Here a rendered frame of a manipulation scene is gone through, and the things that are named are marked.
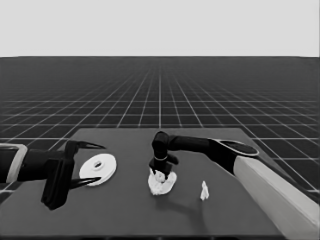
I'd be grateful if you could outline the white round carrier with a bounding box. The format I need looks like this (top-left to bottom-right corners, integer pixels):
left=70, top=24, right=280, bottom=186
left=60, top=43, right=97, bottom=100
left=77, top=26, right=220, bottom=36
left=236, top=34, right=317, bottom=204
left=147, top=171, right=178, bottom=197

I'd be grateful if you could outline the small white T-shaped piece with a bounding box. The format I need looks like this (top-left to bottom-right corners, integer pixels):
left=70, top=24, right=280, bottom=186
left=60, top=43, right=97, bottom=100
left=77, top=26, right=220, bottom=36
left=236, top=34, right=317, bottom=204
left=199, top=180, right=210, bottom=201

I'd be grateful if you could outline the large thick white disc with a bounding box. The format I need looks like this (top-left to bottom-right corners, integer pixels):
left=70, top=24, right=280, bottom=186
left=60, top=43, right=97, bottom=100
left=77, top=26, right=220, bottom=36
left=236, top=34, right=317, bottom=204
left=79, top=153, right=118, bottom=187

